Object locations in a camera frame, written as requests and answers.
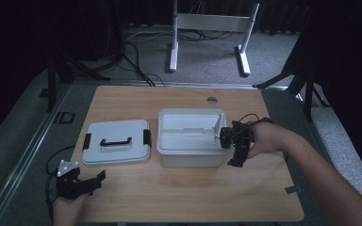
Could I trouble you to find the dark curtain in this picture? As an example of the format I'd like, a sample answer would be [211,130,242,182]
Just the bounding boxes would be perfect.
[119,0,315,34]

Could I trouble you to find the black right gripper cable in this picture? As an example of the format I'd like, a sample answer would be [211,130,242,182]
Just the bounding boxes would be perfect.
[238,113,275,133]

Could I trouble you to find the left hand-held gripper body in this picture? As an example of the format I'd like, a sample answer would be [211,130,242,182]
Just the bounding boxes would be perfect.
[56,159,92,201]

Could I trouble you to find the black floor cable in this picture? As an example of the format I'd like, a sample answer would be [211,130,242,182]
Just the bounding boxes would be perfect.
[122,40,166,88]

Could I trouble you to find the tangle of floor cables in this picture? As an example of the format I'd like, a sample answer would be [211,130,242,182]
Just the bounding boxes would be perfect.
[125,28,237,42]

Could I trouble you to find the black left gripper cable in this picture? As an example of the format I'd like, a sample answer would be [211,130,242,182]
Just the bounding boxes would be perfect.
[45,144,76,222]

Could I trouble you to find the person's left hand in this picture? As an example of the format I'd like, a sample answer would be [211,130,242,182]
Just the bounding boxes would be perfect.
[52,192,89,226]

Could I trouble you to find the black rectangular floor frame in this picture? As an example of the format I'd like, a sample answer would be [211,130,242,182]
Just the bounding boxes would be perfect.
[53,111,75,124]

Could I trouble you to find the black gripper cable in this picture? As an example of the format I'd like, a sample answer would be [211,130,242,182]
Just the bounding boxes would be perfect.
[45,144,76,222]
[238,113,275,133]

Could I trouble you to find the white plastic storage box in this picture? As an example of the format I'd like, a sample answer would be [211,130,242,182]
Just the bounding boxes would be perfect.
[156,107,233,169]

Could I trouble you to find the metal floor rail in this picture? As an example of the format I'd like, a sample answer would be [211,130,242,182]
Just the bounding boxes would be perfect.
[295,93,362,226]
[74,79,288,91]
[0,84,72,226]

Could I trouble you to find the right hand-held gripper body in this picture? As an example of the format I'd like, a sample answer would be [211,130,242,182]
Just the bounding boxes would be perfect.
[213,112,255,153]

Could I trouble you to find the person's right hand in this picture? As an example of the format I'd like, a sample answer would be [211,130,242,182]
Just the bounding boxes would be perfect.
[247,121,288,159]

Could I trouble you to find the grey lid with black handle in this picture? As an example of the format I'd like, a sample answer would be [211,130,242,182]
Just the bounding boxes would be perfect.
[81,119,153,167]

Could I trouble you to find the grey tape piece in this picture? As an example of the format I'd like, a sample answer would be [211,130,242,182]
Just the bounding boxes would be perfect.
[285,186,304,195]

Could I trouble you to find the white metal desk frame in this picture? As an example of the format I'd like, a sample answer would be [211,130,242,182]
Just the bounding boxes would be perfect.
[169,0,261,77]

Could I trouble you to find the black tripod stand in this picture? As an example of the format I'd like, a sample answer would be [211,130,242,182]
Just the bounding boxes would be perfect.
[45,46,111,113]
[253,31,331,123]

